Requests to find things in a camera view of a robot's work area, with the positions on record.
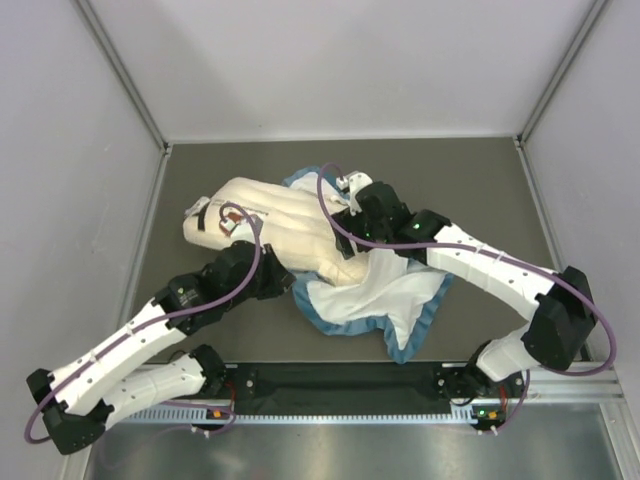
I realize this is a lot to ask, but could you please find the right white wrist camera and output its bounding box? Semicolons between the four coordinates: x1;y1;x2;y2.
336;171;373;200

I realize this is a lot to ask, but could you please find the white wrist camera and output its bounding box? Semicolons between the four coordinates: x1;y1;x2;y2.
336;171;373;200
219;210;254;242

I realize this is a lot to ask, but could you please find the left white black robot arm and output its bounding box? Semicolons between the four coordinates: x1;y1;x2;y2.
26;241;295;455

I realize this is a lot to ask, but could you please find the blue white bear pillowcase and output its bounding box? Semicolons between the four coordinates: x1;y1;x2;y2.
283;167;453;364

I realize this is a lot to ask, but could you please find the aluminium frame rail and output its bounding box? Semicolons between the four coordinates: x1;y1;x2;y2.
526;369;624;404

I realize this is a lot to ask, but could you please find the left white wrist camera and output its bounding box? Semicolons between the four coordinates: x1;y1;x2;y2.
219;210;254;242

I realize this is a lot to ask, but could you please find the grey slotted cable duct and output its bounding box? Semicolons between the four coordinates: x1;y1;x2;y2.
122;404;505;426

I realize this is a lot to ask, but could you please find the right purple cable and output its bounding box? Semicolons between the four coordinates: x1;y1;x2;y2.
317;162;617;436

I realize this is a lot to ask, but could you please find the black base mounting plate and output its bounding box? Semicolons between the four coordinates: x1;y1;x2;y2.
228;362;451;416

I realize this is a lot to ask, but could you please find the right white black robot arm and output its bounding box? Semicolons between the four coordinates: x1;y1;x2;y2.
331;172;596;396

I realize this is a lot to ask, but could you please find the cream bear pillow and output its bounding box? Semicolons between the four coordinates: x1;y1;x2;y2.
183;171;368;286

